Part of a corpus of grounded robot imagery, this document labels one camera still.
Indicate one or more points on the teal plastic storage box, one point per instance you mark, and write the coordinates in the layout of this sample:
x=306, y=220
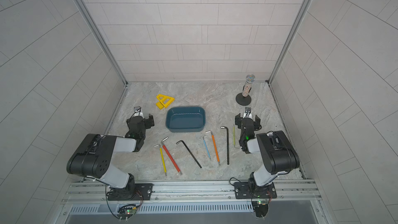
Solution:
x=185, y=119

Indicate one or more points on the left green circuit board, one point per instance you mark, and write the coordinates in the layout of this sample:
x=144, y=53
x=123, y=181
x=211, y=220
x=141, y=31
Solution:
x=126, y=212

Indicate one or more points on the orange hex key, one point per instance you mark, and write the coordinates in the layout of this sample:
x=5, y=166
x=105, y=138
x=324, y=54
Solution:
x=215, y=146

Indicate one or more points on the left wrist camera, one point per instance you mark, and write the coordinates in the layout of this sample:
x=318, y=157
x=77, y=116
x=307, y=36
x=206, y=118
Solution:
x=137, y=111

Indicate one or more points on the red hex key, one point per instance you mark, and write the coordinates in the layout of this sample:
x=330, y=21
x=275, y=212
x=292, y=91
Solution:
x=170, y=156

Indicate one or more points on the long black hex key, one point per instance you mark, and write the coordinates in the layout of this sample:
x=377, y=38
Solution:
x=227, y=142

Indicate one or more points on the black stand with glitter tube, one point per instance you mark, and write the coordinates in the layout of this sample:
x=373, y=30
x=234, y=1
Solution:
x=244, y=98

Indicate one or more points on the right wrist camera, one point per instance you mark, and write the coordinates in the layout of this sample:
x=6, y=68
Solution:
x=247, y=113

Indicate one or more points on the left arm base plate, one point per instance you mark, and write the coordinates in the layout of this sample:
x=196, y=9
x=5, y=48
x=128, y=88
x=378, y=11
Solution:
x=131, y=192

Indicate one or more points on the thin green hex key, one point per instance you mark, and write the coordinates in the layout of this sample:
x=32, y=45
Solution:
x=234, y=138

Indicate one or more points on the aluminium mounting rail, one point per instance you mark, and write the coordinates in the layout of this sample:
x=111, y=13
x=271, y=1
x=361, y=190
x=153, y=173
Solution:
x=172, y=191

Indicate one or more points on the yellow hex key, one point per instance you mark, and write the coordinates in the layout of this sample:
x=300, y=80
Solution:
x=162, y=158

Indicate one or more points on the yellow plastic triangle holder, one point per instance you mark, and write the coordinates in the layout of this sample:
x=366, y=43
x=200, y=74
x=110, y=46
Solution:
x=164, y=101

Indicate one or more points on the blue hex key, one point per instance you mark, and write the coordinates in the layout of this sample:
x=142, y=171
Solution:
x=207, y=151

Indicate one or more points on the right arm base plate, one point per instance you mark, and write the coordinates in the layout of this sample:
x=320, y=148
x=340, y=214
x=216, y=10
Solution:
x=246, y=190

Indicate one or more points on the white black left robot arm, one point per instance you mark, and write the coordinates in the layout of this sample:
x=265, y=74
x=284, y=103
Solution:
x=93, y=159

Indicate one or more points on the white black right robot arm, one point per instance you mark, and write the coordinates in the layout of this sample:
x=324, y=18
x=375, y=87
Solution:
x=278, y=155

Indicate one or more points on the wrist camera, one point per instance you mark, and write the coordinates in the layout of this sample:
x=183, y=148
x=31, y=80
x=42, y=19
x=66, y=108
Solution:
x=137, y=111
x=247, y=113

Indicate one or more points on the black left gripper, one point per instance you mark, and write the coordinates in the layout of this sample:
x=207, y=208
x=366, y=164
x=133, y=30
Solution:
x=138, y=121

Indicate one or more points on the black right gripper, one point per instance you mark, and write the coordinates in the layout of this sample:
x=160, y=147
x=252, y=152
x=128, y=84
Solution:
x=247, y=121

